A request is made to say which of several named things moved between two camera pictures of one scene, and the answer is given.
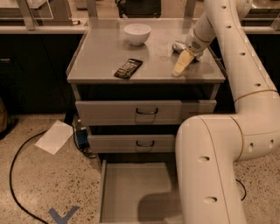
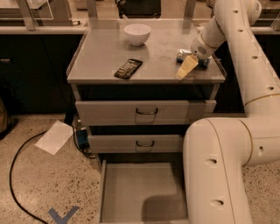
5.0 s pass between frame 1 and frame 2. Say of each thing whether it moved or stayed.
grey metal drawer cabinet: stayed
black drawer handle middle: stayed
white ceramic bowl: stayed
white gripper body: moved
